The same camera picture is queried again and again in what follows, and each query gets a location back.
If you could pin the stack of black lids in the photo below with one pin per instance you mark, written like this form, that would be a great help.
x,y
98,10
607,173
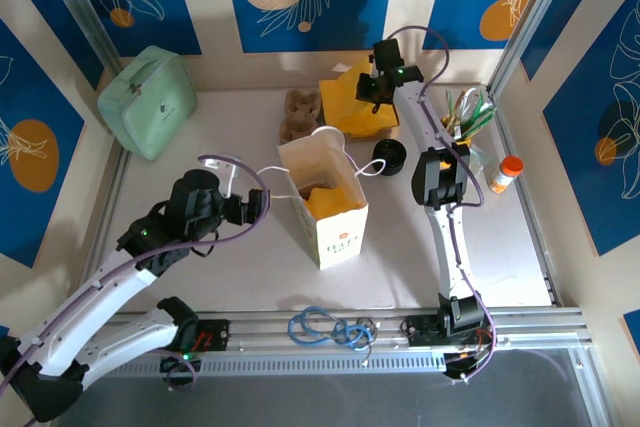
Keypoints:
x,y
390,157

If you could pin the bundle of wrapped stirrers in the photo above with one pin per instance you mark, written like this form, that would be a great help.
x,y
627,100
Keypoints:
x,y
472,112

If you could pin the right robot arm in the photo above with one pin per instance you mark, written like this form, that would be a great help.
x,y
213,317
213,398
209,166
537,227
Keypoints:
x,y
450,247

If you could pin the white paper takeout bag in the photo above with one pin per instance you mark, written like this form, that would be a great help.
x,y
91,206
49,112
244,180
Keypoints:
x,y
340,242

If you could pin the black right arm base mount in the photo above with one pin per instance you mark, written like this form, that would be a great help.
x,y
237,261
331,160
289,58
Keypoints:
x,y
420,332

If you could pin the aluminium side rail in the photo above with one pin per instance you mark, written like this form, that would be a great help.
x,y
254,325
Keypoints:
x,y
111,187
550,287

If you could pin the orange-capped white bottle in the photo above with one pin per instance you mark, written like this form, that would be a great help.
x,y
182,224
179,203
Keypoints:
x,y
505,177

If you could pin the stack of yellow napkins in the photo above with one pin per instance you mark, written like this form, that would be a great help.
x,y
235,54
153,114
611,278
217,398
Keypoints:
x,y
332,102

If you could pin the small brown teddy bear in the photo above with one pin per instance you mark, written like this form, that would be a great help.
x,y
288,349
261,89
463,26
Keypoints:
x,y
300,112

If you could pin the yellow paper napkin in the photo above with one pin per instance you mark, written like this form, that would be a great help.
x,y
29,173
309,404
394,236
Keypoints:
x,y
372,119
330,204

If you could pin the aluminium frame rail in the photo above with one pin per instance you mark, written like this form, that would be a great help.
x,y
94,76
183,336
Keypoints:
x,y
260,327

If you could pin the mint green lunch bag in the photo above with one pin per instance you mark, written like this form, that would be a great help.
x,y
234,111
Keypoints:
x,y
145,102

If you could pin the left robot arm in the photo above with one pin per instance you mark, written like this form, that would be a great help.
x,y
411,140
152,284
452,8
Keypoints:
x,y
100,297

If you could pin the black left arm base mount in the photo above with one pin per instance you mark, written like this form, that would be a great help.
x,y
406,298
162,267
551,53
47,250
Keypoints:
x,y
217,334

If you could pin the yellow mug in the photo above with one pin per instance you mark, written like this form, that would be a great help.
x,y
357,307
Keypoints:
x,y
462,140

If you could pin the clear plastic packet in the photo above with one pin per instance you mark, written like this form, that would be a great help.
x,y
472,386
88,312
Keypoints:
x,y
479,159

